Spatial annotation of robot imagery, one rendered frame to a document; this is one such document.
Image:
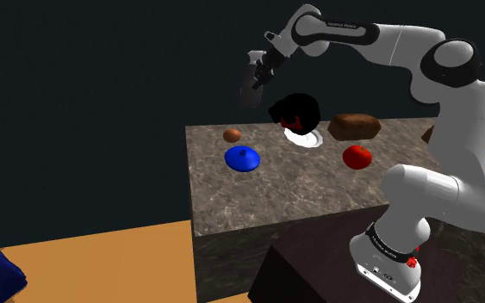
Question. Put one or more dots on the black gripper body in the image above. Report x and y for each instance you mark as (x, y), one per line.
(273, 61)

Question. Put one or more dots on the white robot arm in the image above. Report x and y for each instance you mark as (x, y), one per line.
(460, 176)

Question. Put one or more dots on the grey bottle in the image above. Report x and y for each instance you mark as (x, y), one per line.
(249, 90)

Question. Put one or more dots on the black round object with red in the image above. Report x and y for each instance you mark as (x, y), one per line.
(299, 107)

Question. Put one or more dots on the brown egg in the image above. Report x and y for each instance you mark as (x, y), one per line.
(232, 135)

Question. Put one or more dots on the white plate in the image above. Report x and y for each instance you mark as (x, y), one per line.
(309, 140)

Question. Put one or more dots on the blue round lid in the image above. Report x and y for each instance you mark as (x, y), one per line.
(242, 159)

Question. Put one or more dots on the brown bread loaf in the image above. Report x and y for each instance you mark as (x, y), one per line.
(353, 127)

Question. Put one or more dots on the red tomato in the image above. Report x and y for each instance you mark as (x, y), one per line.
(356, 157)

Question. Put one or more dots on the brown bread piece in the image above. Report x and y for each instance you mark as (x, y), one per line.
(427, 135)

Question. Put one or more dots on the dark robot stand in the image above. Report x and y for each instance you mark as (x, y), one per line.
(309, 260)

